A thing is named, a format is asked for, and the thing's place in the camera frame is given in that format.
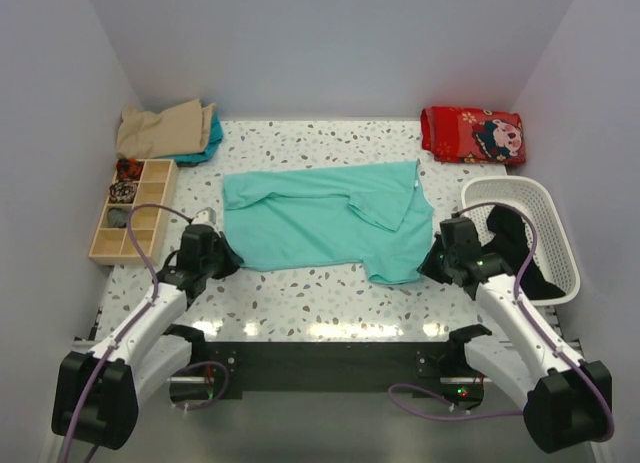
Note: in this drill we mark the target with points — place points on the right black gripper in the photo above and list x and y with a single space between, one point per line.
426 267

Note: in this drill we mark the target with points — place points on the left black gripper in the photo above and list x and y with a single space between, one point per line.
233 262

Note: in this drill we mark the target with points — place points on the mint green t shirt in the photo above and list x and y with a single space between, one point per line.
376 215

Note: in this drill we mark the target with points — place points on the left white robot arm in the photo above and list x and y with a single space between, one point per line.
99 392

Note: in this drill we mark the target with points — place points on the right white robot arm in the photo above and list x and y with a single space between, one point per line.
564 399

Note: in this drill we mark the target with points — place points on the black t shirt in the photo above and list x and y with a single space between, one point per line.
510 243

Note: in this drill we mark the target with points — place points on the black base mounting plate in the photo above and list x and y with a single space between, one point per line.
340 367

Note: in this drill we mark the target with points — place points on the white plastic laundry basket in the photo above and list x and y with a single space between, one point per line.
553 255

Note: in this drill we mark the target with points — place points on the wooden compartment tray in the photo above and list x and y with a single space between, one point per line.
147 218

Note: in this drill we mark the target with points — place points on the grey scrunchie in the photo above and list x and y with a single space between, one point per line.
117 218

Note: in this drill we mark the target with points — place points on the teal folded t shirt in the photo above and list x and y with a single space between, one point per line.
215 137

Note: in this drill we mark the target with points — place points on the patterned brown scrunchie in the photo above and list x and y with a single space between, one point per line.
122 192

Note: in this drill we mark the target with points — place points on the red cartoon print cloth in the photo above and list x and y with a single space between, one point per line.
473 135

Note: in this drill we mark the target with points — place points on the red black scrunchie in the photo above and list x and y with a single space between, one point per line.
129 170

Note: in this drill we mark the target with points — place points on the beige folded t shirt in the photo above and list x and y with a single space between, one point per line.
181 129

